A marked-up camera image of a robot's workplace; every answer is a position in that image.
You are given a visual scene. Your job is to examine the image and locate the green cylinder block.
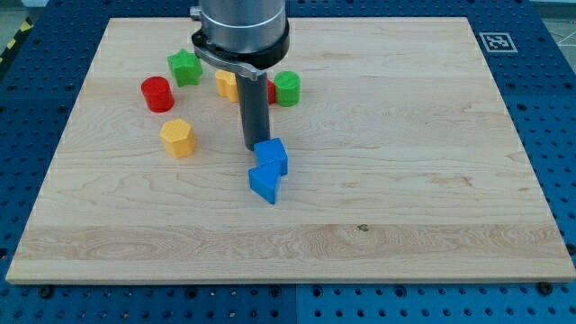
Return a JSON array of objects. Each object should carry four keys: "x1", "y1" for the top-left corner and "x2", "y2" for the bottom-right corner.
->
[{"x1": 274, "y1": 71, "x2": 301, "y2": 107}]

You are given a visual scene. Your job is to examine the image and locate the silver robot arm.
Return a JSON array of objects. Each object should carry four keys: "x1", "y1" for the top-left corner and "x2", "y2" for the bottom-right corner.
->
[{"x1": 189, "y1": 0, "x2": 290, "y2": 81}]

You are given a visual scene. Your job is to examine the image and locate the blue cube block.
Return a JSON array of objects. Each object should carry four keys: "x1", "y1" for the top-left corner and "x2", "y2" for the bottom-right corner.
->
[{"x1": 254, "y1": 138, "x2": 288, "y2": 176}]

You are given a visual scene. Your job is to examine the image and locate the blue triangle block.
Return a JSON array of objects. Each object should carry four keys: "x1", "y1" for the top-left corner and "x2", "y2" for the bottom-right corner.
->
[{"x1": 248, "y1": 162, "x2": 281, "y2": 204}]

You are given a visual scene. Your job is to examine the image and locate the yellow heart block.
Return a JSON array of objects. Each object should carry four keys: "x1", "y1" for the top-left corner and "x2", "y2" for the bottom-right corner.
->
[{"x1": 214, "y1": 69, "x2": 239, "y2": 103}]

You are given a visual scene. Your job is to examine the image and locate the green star block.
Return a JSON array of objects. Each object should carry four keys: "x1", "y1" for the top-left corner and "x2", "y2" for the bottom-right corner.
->
[{"x1": 167, "y1": 49, "x2": 203, "y2": 87}]

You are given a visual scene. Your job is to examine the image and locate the red block behind rod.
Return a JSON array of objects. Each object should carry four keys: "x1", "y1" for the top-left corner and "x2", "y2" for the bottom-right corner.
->
[{"x1": 267, "y1": 79, "x2": 276, "y2": 104}]

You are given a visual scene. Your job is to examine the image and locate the white fiducial marker tag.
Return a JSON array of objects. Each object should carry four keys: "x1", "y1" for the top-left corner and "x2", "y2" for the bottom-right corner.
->
[{"x1": 480, "y1": 32, "x2": 518, "y2": 53}]

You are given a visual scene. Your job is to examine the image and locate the yellow hexagon block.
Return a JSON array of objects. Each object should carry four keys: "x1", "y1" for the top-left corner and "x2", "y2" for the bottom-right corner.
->
[{"x1": 160, "y1": 119, "x2": 196, "y2": 158}]

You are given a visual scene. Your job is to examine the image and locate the red cylinder block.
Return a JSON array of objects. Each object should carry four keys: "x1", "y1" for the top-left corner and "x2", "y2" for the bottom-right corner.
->
[{"x1": 140, "y1": 76, "x2": 175, "y2": 113}]

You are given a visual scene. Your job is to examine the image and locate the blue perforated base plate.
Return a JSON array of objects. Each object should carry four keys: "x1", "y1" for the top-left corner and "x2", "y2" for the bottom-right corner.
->
[{"x1": 1, "y1": 0, "x2": 575, "y2": 323}]

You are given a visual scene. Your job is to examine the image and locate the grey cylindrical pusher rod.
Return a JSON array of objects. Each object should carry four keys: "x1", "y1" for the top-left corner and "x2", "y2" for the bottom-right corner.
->
[{"x1": 236, "y1": 71, "x2": 270, "y2": 151}]

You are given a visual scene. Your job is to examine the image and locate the wooden board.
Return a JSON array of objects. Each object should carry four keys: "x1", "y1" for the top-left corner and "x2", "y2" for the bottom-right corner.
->
[{"x1": 6, "y1": 17, "x2": 575, "y2": 284}]

